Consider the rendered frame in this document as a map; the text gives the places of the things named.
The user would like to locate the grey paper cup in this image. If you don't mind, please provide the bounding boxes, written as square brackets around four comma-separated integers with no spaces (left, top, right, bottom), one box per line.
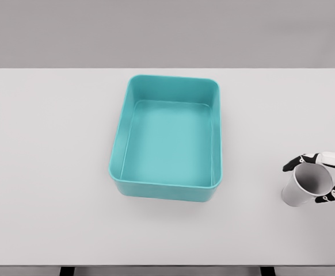
[281,163,334,207]

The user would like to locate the teal plastic basket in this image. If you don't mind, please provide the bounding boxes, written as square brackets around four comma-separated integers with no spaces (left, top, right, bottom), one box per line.
[108,74,224,204]

